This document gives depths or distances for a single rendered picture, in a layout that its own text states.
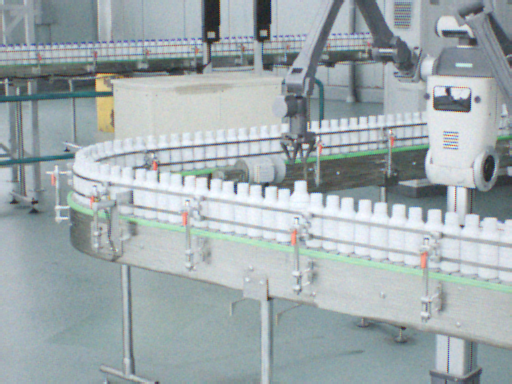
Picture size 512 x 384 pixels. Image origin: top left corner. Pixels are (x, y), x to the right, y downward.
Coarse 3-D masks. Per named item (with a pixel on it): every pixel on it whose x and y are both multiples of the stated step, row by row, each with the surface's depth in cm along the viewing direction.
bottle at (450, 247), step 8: (448, 216) 292; (456, 216) 292; (448, 224) 293; (456, 224) 293; (448, 232) 292; (456, 232) 292; (448, 240) 292; (456, 240) 292; (448, 248) 293; (456, 248) 293; (448, 256) 293; (456, 256) 293; (440, 264) 296; (448, 264) 293; (456, 264) 293
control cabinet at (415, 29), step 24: (408, 0) 894; (432, 0) 890; (408, 24) 897; (432, 24) 894; (432, 48) 899; (384, 72) 932; (384, 96) 935; (408, 96) 908; (408, 192) 923; (432, 192) 925
